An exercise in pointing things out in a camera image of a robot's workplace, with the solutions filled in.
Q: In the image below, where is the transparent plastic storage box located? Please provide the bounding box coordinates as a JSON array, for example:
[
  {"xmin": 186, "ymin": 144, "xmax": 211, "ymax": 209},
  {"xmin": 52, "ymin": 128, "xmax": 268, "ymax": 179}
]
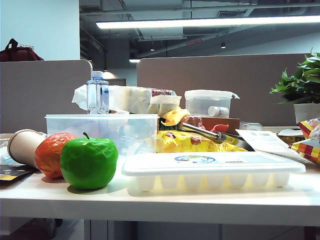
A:
[{"xmin": 44, "ymin": 113, "xmax": 160, "ymax": 157}]

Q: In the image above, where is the white lidded ice cube tray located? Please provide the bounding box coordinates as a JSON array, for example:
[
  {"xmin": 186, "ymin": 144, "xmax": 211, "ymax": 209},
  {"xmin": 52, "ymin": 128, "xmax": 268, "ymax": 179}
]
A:
[{"xmin": 121, "ymin": 151, "xmax": 307, "ymax": 196}]

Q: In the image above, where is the brown cardboard box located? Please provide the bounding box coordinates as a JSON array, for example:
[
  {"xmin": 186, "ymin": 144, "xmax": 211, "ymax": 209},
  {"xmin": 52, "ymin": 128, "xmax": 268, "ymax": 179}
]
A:
[{"xmin": 199, "ymin": 116, "xmax": 241, "ymax": 141}]

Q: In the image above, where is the dark green striped toy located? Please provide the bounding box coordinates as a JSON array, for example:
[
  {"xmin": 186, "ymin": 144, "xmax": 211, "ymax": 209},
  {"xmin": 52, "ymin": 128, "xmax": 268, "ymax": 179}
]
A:
[{"xmin": 158, "ymin": 119, "xmax": 183, "ymax": 132}]

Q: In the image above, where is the clear bag of pale bread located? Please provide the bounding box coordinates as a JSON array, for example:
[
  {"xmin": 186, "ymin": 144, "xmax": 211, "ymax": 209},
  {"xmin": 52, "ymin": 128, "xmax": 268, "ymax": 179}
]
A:
[{"xmin": 109, "ymin": 86, "xmax": 177, "ymax": 115}]

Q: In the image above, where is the clear lidded food container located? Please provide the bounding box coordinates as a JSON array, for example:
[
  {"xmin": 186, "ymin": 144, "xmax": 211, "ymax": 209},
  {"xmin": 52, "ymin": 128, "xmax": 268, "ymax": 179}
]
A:
[{"xmin": 184, "ymin": 89, "xmax": 240, "ymax": 119}]

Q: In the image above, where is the small white pill bottle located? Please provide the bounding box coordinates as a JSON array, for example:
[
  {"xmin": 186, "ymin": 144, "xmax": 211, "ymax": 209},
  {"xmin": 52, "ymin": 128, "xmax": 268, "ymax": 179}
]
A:
[{"xmin": 207, "ymin": 105, "xmax": 230, "ymax": 118}]

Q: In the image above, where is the orange plastic piece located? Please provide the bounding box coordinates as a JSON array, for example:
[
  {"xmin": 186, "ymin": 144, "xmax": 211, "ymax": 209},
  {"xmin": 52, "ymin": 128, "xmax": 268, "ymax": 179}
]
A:
[{"xmin": 209, "ymin": 123, "xmax": 230, "ymax": 136}]

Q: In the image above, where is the clear water bottle blue label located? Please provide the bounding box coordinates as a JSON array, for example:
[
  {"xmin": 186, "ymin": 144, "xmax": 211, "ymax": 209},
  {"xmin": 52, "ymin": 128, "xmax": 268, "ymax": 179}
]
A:
[{"xmin": 86, "ymin": 70, "xmax": 110, "ymax": 115}]

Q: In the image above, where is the green toy apple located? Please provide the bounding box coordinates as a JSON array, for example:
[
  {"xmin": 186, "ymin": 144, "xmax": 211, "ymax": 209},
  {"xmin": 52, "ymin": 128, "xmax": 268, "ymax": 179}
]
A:
[{"xmin": 59, "ymin": 131, "xmax": 119, "ymax": 190}]

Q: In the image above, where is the clear glass jar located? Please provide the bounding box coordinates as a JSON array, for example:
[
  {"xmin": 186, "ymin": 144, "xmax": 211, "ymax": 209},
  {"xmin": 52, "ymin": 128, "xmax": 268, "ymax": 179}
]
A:
[{"xmin": 241, "ymin": 121, "xmax": 263, "ymax": 131}]

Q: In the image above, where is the wide grey desk partition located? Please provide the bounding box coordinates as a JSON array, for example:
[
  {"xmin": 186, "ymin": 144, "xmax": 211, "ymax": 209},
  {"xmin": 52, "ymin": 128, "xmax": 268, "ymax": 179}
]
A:
[{"xmin": 136, "ymin": 53, "xmax": 313, "ymax": 127}]

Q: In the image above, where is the white printed paper sheet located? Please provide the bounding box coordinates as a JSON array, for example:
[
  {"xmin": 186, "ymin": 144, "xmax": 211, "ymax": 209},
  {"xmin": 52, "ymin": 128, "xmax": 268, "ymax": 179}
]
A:
[{"xmin": 234, "ymin": 128, "xmax": 312, "ymax": 165}]

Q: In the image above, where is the long ceiling light strip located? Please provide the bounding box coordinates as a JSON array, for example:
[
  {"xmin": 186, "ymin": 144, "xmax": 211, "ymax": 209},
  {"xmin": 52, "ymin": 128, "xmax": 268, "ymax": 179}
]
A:
[{"xmin": 95, "ymin": 15, "xmax": 320, "ymax": 30}]

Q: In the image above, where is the orange toy fruit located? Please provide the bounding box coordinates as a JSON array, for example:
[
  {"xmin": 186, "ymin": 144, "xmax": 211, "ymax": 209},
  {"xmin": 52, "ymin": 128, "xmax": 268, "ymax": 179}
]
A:
[{"xmin": 34, "ymin": 132, "xmax": 78, "ymax": 180}]

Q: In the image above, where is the brown paper food package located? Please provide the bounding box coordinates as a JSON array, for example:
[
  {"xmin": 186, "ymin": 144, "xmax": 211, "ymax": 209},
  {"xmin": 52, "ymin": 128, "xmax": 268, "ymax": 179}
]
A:
[{"xmin": 276, "ymin": 134, "xmax": 301, "ymax": 147}]

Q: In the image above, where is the white paper cup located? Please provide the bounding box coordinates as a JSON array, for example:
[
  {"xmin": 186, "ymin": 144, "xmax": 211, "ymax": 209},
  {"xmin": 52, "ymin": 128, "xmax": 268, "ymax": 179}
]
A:
[{"xmin": 7, "ymin": 128, "xmax": 49, "ymax": 169}]

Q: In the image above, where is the white plant pot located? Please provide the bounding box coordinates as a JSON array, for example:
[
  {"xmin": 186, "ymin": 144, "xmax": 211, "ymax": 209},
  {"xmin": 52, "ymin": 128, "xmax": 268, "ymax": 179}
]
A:
[{"xmin": 293, "ymin": 102, "xmax": 320, "ymax": 125}]

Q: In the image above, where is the green leafy plant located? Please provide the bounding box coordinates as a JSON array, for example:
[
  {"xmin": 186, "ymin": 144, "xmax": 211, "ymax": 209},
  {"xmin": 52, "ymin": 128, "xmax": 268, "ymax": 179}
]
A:
[{"xmin": 269, "ymin": 47, "xmax": 320, "ymax": 105}]

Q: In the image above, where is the dark red backpack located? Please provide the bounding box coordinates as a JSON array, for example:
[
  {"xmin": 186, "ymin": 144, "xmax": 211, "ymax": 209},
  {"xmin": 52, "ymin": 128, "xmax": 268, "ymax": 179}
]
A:
[{"xmin": 0, "ymin": 38, "xmax": 45, "ymax": 62}]

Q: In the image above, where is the clear bag with blue item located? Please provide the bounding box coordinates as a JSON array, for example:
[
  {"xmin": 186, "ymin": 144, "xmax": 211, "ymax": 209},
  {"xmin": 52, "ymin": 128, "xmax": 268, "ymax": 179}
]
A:
[{"xmin": 0, "ymin": 133, "xmax": 16, "ymax": 166}]

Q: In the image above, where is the black coffee sachet pack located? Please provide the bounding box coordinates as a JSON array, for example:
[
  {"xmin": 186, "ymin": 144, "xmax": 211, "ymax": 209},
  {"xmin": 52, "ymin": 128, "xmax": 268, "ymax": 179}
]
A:
[{"xmin": 0, "ymin": 163, "xmax": 38, "ymax": 185}]

